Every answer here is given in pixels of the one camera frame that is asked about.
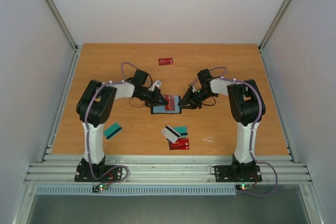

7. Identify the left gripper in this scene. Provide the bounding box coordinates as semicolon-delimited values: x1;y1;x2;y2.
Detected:
137;88;169;108

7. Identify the dark red card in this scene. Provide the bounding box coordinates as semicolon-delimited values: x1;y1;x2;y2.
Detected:
164;95;181;113

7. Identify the black leather card holder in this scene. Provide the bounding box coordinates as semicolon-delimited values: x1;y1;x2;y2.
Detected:
151;106;182;114

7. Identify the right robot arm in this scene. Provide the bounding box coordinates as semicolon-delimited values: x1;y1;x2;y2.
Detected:
178;69;266;182

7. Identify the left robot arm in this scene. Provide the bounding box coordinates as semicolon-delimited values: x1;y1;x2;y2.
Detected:
76;69;168;181

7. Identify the large teal card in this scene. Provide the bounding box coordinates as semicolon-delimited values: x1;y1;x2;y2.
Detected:
173;126;188;137

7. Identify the white card with black stripe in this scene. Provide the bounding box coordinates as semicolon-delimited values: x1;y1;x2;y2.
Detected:
161;125;181;143

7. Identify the lone red card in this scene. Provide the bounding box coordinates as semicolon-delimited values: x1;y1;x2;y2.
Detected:
158;57;173;66

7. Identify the red card in pile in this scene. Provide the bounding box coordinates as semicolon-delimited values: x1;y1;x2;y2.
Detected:
169;138;190;151

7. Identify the teal card far left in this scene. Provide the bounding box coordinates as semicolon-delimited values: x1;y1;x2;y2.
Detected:
103;122;122;140

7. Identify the right controller board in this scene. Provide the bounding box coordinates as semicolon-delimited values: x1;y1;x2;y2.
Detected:
236;184;255;191

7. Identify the controller board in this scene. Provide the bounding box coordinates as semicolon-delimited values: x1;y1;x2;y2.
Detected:
92;184;109;193
236;184;255;191

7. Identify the left controller board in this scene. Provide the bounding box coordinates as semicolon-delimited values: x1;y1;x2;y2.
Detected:
92;184;109;193

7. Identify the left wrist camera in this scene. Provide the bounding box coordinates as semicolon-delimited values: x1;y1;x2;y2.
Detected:
149;80;162;92

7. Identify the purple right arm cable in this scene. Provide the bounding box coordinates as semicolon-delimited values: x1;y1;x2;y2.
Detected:
188;66;265;163

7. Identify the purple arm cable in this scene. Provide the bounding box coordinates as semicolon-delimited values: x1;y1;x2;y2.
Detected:
188;66;265;163
84;62;139;180

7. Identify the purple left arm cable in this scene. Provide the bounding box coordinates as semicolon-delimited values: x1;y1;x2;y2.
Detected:
84;62;139;180

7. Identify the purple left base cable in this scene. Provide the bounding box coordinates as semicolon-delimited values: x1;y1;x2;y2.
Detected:
90;165;130;184

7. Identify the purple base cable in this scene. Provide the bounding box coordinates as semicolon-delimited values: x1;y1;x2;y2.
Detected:
90;165;130;184
241;161;279;197

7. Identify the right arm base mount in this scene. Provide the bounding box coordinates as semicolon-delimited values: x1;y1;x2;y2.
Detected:
213;156;262;183

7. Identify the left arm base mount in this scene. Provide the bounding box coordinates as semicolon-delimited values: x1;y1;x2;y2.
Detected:
74;157;123;182

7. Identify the aluminium front rail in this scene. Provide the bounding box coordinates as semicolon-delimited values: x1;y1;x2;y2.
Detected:
25;154;312;185

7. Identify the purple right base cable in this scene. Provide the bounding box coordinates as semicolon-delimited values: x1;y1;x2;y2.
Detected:
241;161;279;197

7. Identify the white slotted cable duct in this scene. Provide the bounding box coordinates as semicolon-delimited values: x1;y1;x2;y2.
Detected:
36;185;236;196

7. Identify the left rear aluminium post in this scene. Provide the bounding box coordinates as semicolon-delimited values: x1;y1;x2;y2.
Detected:
45;0;78;51

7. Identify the aluminium post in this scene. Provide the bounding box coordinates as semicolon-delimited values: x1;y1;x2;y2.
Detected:
258;0;292;52
45;0;78;51

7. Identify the right rear aluminium post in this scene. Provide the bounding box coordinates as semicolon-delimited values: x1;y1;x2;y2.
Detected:
258;0;292;52

